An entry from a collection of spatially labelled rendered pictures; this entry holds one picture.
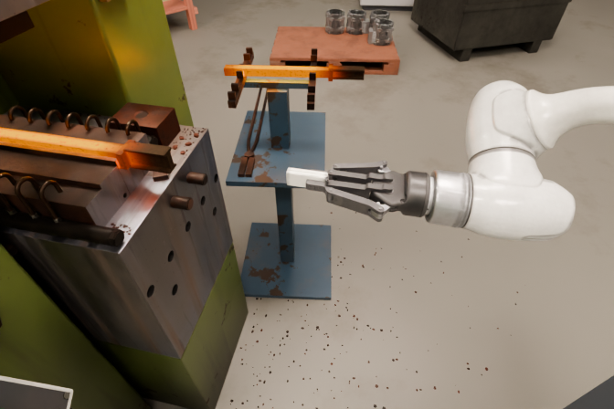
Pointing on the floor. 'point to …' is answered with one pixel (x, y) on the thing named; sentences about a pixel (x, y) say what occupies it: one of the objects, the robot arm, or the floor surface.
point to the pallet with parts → (341, 41)
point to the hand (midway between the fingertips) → (307, 179)
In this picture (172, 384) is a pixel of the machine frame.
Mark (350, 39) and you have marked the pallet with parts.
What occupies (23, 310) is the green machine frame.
